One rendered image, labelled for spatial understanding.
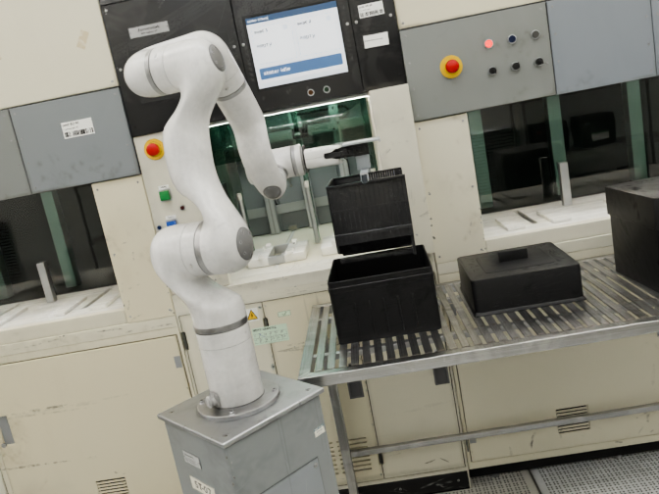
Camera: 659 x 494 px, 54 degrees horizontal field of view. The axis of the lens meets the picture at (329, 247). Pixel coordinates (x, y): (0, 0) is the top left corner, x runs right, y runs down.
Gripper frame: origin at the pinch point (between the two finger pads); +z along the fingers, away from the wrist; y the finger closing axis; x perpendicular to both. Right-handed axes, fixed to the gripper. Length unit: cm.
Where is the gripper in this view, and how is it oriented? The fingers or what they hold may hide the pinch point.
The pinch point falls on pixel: (361, 148)
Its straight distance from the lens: 177.0
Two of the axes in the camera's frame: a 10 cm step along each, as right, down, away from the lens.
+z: 9.8, -1.7, -1.0
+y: -0.6, 2.0, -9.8
